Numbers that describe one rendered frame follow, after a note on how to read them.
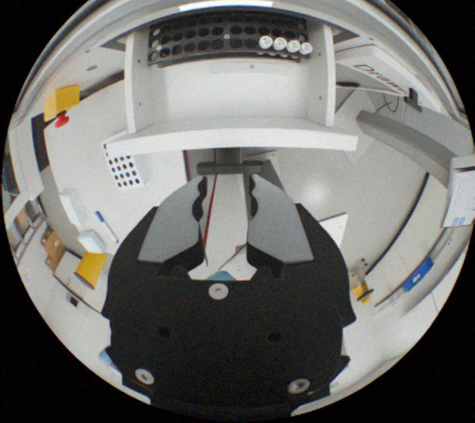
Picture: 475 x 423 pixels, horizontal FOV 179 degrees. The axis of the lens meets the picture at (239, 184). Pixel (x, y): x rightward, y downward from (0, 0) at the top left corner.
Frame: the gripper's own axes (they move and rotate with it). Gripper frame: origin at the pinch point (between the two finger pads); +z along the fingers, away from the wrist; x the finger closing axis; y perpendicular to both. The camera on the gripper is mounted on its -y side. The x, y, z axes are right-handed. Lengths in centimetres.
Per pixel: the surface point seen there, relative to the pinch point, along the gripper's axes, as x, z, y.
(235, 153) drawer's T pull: 0.7, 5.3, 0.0
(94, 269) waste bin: -205, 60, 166
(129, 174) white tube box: -21.7, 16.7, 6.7
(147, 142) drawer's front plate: -7.9, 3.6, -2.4
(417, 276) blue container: 282, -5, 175
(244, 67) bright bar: 2.1, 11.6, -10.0
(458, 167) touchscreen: 68, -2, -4
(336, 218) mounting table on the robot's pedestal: 29.5, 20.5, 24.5
